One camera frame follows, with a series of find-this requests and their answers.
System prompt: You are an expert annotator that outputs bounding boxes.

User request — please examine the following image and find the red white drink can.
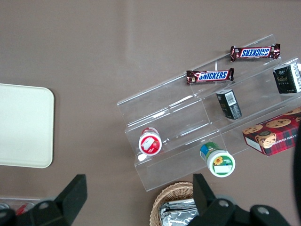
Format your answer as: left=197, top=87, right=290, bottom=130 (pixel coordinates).
left=14, top=202, right=36, bottom=216

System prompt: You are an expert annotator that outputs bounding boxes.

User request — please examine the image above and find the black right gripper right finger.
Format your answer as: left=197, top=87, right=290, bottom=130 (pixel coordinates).
left=188, top=173, right=292, bottom=226

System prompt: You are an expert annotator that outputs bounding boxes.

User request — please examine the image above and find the black box with gold print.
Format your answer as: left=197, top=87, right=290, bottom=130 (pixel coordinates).
left=272, top=62, right=301, bottom=95

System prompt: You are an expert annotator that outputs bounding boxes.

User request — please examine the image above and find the Snickers chocolate bar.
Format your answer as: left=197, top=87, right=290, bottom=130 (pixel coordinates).
left=186, top=67, right=235, bottom=85
left=230, top=43, right=281, bottom=62

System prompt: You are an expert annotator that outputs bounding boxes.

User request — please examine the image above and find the foil wrapped sandwich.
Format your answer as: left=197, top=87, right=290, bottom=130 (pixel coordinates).
left=158, top=198, right=200, bottom=226

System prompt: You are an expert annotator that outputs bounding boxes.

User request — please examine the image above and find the clear acrylic stepped display stand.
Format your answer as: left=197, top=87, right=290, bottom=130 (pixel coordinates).
left=117, top=34, right=301, bottom=192

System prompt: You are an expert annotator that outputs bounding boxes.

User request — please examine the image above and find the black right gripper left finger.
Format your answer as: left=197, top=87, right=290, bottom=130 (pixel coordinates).
left=0, top=174, right=88, bottom=226

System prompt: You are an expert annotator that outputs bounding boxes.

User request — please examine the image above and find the clear acrylic can holder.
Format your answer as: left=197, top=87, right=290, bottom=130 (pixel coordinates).
left=0, top=197, right=41, bottom=216

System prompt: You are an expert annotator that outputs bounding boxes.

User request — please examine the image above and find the small black barcode box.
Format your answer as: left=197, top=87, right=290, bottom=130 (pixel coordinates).
left=215, top=89, right=243, bottom=120

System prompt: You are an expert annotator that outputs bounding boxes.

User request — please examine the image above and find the cream plastic tray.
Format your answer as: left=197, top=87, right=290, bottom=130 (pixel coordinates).
left=0, top=83, right=55, bottom=169

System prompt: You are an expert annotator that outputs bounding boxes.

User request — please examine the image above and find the woven wicker basket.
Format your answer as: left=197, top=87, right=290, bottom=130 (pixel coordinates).
left=149, top=181, right=195, bottom=226

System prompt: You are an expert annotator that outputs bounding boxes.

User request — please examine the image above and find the red tartan cookie box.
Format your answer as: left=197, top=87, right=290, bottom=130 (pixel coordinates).
left=242, top=106, right=301, bottom=157

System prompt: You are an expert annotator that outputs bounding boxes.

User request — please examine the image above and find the green lid sunflower cup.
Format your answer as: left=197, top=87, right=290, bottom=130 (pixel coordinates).
left=199, top=142, right=236, bottom=178

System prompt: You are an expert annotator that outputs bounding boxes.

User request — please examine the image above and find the red lid yogurt cup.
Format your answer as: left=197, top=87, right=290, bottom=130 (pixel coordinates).
left=138, top=127, right=163, bottom=157

